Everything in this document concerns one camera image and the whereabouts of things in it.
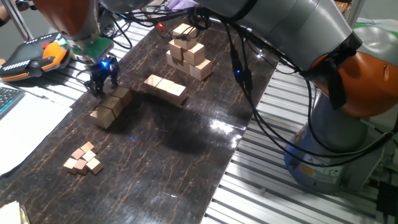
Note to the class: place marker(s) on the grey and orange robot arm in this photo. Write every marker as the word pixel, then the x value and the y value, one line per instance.
pixel 295 28

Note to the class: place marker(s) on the operator hand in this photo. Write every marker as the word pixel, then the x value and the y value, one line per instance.
pixel 29 4

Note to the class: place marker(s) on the small wooden cube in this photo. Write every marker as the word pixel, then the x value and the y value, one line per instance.
pixel 77 153
pixel 70 165
pixel 88 146
pixel 89 155
pixel 81 166
pixel 94 165

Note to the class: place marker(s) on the white paper sheets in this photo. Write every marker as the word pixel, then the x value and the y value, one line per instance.
pixel 31 130

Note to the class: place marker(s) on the large wooden cube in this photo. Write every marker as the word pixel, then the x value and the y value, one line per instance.
pixel 183 67
pixel 194 54
pixel 175 49
pixel 182 43
pixel 201 70
pixel 170 60

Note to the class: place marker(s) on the aluminium extrusion post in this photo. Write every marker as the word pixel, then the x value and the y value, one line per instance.
pixel 17 21

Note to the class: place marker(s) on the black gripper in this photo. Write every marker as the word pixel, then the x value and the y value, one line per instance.
pixel 104 70

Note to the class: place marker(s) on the black handheld controller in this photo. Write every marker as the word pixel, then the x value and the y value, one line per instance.
pixel 22 4

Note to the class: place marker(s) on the purple plastic bag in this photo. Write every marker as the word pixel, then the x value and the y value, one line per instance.
pixel 180 3

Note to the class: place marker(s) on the black computer keyboard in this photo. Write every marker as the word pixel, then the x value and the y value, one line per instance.
pixel 7 99

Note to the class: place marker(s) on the dark marble pattern mat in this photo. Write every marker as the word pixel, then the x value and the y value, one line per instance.
pixel 155 174

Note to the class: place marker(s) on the black orange teach pendant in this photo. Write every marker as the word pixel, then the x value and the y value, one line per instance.
pixel 28 59

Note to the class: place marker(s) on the gold and white box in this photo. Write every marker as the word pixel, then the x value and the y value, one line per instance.
pixel 9 213

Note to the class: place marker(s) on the forearm in black sleeve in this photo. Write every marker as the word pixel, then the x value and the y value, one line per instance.
pixel 3 17

